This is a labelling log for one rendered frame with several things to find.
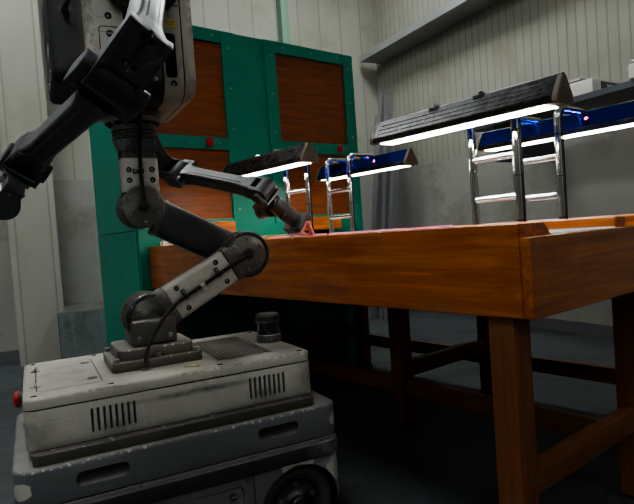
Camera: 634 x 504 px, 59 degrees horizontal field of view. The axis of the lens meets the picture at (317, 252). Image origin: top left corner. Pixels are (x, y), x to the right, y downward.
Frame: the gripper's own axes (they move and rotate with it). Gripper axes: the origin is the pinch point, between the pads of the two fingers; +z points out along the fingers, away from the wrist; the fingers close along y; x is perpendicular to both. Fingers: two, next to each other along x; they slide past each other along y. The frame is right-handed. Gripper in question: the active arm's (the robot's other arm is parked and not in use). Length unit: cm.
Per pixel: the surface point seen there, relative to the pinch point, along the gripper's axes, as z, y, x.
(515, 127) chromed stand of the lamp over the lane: 4, -65, -36
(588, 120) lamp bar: 32, -67, -63
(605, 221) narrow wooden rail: 17, -91, -10
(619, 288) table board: 23, -95, 5
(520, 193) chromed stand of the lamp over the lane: 16, -65, -21
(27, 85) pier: -99, 269, -77
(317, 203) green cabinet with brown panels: 47, 90, -61
